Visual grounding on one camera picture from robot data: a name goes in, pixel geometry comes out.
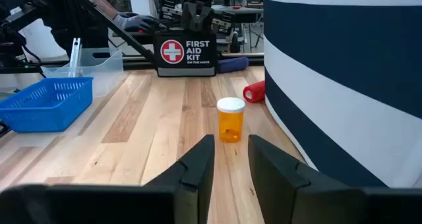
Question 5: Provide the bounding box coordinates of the black equipment stand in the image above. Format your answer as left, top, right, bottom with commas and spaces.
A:
0, 0, 45, 78

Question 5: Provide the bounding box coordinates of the person's hand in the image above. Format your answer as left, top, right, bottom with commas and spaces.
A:
113, 13, 161, 33

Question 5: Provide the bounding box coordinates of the grey background table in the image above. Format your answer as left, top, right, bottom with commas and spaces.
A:
210, 5, 264, 53

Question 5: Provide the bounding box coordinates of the orange pill bottle white cap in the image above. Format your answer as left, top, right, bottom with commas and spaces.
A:
216, 97, 246, 144

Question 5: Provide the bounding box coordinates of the navy white striped fabric basket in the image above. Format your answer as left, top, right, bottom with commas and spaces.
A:
262, 0, 422, 188

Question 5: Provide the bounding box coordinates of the clear plastic bin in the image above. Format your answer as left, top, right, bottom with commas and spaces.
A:
41, 47, 125, 98

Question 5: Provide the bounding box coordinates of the blue bandage roll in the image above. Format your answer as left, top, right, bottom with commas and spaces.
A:
217, 56, 250, 74

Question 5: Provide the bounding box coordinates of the clear upright plastic piece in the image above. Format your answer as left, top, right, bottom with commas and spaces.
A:
68, 38, 82, 78

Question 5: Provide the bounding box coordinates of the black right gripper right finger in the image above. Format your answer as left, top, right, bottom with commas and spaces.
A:
248, 134, 422, 224

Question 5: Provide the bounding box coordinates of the red bandage roll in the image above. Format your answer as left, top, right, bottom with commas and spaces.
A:
243, 80, 266, 103

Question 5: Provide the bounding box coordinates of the blue slotted plastic basket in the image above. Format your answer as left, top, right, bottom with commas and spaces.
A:
0, 76, 94, 133

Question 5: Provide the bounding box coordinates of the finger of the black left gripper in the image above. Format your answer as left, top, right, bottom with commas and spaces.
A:
160, 0, 181, 20
212, 12, 237, 36

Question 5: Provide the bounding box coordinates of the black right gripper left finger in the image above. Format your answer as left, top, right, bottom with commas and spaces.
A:
0, 134, 216, 224

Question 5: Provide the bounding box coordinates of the black first aid kit bag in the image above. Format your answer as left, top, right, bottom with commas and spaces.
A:
153, 31, 218, 78

